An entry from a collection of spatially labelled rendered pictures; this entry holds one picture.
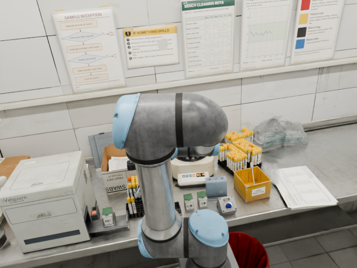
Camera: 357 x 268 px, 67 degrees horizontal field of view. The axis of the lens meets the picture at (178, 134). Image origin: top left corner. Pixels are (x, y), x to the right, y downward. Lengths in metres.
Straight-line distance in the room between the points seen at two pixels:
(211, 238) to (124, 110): 0.44
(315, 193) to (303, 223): 0.77
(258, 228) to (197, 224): 1.31
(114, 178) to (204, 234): 0.76
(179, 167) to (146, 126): 0.92
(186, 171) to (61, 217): 0.64
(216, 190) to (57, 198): 0.70
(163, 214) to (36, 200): 0.60
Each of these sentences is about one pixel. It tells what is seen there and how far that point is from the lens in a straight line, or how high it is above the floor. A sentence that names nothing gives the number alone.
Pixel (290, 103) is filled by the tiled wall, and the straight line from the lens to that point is 1.94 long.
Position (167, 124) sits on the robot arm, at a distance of 0.52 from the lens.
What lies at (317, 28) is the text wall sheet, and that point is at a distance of 1.88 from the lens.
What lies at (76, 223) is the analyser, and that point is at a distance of 1.23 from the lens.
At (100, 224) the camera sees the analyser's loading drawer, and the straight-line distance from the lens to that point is 1.29.
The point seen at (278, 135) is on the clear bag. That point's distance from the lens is 1.79.
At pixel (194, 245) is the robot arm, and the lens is 0.83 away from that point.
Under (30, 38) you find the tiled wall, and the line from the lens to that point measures 1.62.
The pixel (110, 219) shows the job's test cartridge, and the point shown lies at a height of 0.95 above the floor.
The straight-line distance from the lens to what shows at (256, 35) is 1.69.
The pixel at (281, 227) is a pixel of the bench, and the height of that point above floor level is 0.27.
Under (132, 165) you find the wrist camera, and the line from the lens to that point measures 1.08.
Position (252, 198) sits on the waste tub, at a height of 0.90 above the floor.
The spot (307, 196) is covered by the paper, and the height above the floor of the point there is 0.89.
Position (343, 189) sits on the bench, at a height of 0.88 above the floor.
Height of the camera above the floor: 1.77
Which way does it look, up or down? 27 degrees down
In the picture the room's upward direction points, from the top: 5 degrees counter-clockwise
